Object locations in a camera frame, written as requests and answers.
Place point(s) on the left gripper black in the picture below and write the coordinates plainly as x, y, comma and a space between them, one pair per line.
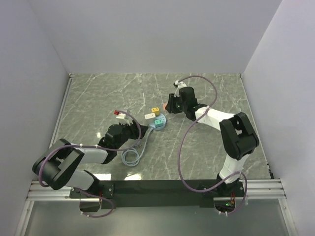
134, 129

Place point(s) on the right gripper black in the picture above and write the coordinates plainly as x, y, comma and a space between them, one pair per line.
170, 107

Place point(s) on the round blue power strip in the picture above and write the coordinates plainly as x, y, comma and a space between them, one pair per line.
152, 126

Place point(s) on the yellow charger plug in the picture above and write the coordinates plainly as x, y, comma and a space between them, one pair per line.
156, 111

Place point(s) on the white charger plug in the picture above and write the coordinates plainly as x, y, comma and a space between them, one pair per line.
149, 116

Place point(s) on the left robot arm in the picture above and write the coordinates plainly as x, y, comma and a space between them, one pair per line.
57, 167

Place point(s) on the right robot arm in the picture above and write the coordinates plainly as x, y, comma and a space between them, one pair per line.
237, 133

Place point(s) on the teal usb charger plug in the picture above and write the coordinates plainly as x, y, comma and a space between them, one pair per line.
158, 122

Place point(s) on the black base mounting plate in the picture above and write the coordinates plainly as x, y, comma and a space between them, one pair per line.
163, 193

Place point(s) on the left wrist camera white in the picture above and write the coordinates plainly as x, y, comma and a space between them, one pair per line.
121, 117

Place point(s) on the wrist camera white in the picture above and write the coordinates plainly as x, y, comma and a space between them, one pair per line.
121, 117
179, 84

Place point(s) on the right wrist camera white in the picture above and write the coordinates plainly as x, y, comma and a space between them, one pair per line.
179, 84

